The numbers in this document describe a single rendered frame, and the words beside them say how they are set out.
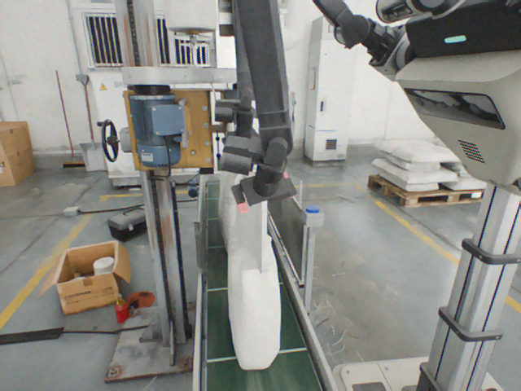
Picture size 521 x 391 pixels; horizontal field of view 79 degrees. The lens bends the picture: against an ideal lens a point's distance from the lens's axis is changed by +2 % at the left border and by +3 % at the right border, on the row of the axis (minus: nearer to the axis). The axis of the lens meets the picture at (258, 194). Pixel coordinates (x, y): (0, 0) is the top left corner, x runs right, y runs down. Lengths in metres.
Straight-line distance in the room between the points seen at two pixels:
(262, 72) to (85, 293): 1.99
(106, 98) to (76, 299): 2.54
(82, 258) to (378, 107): 5.09
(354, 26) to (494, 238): 0.68
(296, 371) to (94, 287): 1.41
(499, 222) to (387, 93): 5.25
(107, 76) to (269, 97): 3.72
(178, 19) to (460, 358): 1.32
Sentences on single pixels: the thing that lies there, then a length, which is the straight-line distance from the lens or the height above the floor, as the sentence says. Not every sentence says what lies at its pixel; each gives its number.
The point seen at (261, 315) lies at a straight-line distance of 1.10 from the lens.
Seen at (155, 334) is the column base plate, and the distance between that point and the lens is 1.98.
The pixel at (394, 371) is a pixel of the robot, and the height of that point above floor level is 0.26.
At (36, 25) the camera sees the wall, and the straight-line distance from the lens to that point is 5.84.
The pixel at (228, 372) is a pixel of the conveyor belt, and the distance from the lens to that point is 1.32.
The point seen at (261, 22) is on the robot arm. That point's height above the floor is 1.46.
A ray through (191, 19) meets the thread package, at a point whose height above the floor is 1.55.
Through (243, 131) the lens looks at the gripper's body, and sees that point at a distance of 1.05.
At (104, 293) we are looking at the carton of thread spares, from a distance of 2.30.
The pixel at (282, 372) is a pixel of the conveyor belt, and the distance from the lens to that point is 1.32.
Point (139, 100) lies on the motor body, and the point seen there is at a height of 1.32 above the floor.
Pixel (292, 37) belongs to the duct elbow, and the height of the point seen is 1.83.
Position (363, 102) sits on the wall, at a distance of 5.96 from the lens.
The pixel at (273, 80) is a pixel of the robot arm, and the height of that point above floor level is 1.39.
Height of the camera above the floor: 1.39
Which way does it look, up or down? 21 degrees down
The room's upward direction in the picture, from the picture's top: straight up
